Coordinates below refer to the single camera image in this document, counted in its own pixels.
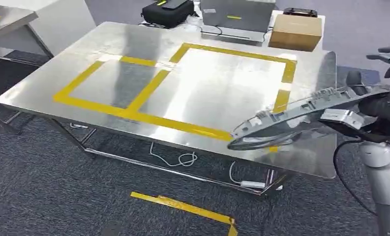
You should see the white power adapter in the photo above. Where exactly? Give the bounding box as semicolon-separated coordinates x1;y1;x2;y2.
228;161;267;190

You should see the brown cardboard box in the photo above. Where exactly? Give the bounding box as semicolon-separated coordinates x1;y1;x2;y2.
268;14;323;53

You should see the small steel table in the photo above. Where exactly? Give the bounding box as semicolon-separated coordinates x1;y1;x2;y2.
0;3;54;68

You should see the yellow floor tape strip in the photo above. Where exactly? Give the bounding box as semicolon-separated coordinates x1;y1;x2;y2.
130;191;239;236

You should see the yellow tape on bench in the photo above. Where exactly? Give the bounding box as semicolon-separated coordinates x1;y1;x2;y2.
52;42;298;143

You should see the grey equipment case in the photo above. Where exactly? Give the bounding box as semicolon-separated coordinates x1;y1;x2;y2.
199;0;277;43

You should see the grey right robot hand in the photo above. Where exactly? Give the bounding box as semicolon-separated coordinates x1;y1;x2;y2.
345;47;390;123

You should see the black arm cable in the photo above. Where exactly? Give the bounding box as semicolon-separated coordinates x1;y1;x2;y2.
332;139;378;217

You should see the black carry bag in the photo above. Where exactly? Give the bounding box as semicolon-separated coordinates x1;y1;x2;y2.
141;0;196;29

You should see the looped white cable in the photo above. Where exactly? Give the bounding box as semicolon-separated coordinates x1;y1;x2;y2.
149;142;198;168

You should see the steel bench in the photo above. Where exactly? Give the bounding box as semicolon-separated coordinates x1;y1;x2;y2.
0;21;338;197

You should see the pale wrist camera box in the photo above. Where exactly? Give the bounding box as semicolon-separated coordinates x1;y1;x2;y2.
320;109;365;131

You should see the grey plastic wheel cover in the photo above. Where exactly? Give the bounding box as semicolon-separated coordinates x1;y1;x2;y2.
227;85;390;151

